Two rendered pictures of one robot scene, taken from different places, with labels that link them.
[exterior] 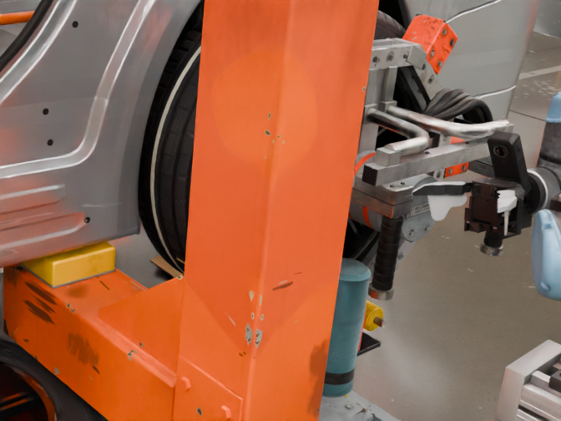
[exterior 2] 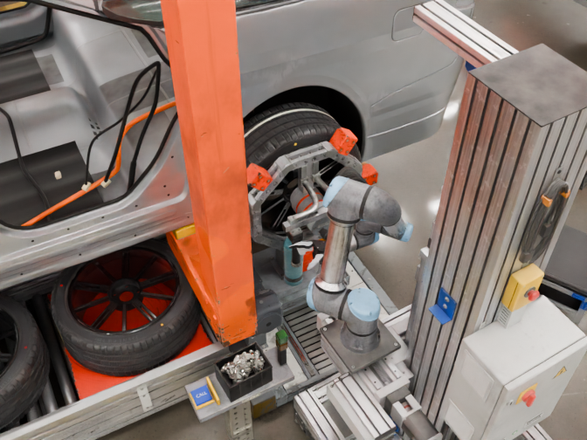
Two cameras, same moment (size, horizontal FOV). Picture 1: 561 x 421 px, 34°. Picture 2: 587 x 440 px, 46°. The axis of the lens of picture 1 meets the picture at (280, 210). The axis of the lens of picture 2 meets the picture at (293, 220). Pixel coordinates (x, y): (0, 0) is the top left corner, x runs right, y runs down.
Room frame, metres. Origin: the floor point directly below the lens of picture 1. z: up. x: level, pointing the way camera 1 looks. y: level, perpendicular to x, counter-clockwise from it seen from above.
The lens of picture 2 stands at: (-0.35, -0.78, 2.98)
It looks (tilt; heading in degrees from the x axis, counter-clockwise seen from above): 46 degrees down; 19
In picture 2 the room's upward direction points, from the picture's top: straight up
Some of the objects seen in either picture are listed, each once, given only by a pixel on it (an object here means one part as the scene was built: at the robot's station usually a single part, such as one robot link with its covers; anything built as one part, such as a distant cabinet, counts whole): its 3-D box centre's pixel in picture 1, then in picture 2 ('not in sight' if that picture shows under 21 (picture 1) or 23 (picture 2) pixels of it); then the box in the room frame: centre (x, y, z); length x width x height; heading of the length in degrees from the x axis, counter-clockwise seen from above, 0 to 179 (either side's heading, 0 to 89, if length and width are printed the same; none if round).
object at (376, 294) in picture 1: (386, 253); (296, 251); (1.43, -0.19, 0.83); 0.04 x 0.04 x 0.16
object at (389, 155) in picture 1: (381, 114); (299, 194); (1.56, -0.16, 1.03); 0.19 x 0.18 x 0.11; 46
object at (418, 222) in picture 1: (380, 191); (313, 209); (1.66, -0.19, 0.85); 0.21 x 0.14 x 0.14; 46
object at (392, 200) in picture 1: (381, 193); (293, 230); (1.45, -0.17, 0.93); 0.09 x 0.05 x 0.05; 46
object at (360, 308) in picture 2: not in sight; (361, 309); (1.11, -0.54, 0.98); 0.13 x 0.12 x 0.14; 84
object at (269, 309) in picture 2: not in sight; (250, 300); (1.52, 0.08, 0.26); 0.42 x 0.18 x 0.35; 46
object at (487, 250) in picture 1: (498, 215); not in sight; (1.67, -0.42, 0.83); 0.04 x 0.04 x 0.16
